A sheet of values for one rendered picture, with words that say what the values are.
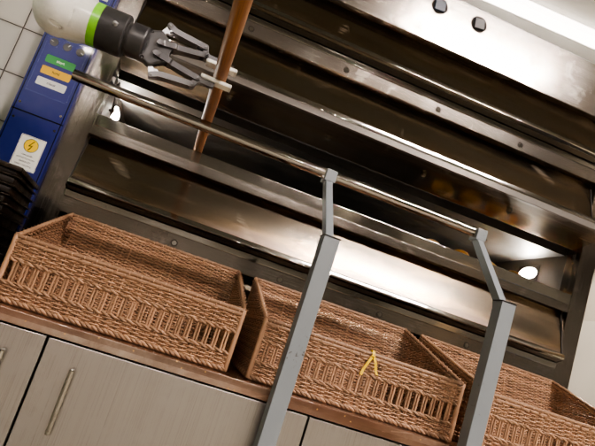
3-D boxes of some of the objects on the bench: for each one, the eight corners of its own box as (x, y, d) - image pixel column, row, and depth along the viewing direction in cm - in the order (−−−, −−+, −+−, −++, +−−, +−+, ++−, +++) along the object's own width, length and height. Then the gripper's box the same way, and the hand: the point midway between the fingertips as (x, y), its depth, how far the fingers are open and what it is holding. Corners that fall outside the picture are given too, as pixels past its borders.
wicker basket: (394, 412, 193) (417, 332, 198) (536, 457, 205) (553, 380, 210) (475, 452, 147) (502, 345, 152) (652, 506, 158) (671, 405, 164)
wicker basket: (34, 297, 173) (69, 211, 178) (213, 355, 182) (243, 271, 187) (-19, 296, 126) (33, 179, 131) (228, 374, 135) (267, 261, 140)
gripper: (142, 13, 129) (243, 56, 133) (115, 78, 126) (220, 119, 130) (141, -4, 122) (248, 42, 126) (112, 65, 119) (223, 109, 123)
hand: (219, 75), depth 127 cm, fingers closed on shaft, 3 cm apart
